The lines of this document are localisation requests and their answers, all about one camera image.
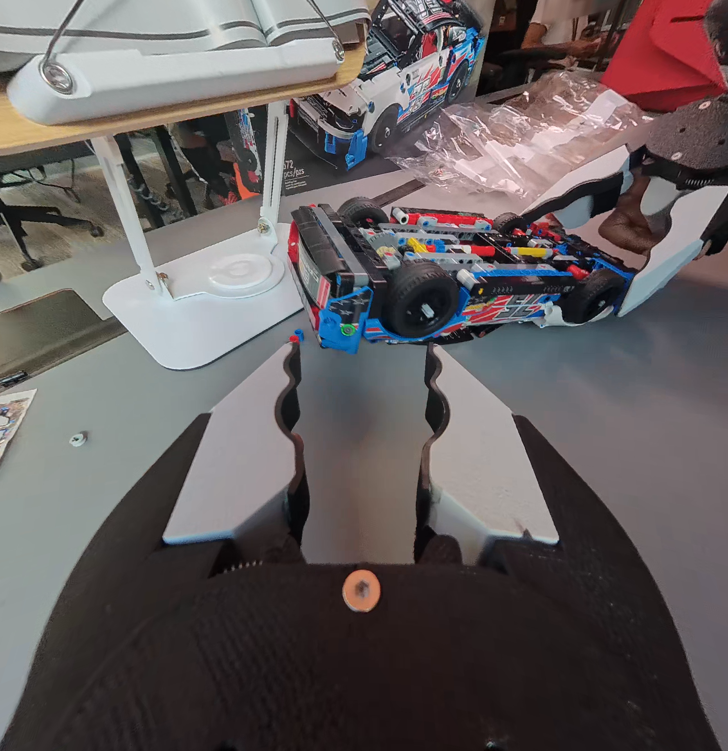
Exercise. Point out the clear plastic bag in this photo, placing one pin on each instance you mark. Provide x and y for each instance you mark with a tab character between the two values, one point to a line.
516	135

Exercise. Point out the black office chair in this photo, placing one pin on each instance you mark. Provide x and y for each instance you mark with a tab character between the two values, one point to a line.
29	217
534	58

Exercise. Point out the black table leg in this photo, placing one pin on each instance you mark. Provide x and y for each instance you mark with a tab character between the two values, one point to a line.
164	176

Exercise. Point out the person's right hand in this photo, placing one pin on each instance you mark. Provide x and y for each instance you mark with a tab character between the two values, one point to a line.
628	226

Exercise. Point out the toy car box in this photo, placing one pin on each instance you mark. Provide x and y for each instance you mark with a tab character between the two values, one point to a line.
411	70

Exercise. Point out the small silver washer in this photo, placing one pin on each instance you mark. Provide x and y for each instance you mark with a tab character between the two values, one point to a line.
77	438

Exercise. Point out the instruction sheet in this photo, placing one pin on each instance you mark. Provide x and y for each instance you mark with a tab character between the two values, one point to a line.
6	434

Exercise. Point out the toy brick race car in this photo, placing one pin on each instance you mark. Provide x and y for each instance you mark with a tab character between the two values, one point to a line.
422	293

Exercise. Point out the small black clip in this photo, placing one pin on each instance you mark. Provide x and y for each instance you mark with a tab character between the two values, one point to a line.
12	378

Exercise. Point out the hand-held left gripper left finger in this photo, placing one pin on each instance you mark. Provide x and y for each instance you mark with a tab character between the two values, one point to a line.
223	469

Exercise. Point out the grey desk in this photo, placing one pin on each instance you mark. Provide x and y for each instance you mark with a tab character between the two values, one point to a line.
604	410

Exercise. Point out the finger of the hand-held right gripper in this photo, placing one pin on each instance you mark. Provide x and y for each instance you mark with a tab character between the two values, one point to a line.
599	170
669	264

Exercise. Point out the red paper box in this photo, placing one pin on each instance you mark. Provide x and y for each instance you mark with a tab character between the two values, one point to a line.
651	47

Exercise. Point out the white grey-striped case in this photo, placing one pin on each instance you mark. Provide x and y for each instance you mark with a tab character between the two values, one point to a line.
135	26

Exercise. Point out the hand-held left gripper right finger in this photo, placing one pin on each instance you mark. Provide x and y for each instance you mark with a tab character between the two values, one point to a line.
487	469

